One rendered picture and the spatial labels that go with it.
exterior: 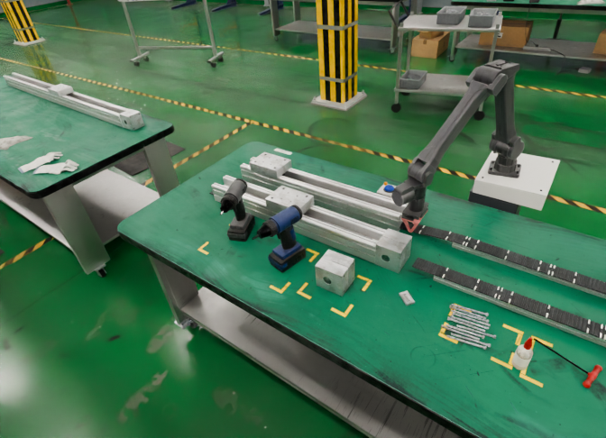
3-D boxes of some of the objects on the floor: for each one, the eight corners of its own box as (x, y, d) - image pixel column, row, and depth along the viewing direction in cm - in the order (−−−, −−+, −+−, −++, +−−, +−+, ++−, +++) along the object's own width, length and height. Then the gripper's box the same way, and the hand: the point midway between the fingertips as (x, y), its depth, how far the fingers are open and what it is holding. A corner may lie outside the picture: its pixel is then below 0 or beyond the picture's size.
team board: (131, 68, 643) (81, -79, 526) (148, 59, 681) (105, -80, 564) (213, 68, 604) (179, -90, 487) (226, 59, 642) (198, -90, 525)
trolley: (487, 100, 433) (509, -2, 373) (483, 121, 394) (507, 11, 333) (393, 93, 470) (399, -1, 410) (382, 111, 431) (387, 10, 371)
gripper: (420, 205, 137) (416, 238, 147) (431, 190, 144) (426, 223, 153) (402, 199, 141) (399, 232, 150) (413, 186, 147) (409, 218, 156)
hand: (413, 226), depth 151 cm, fingers open, 6 cm apart
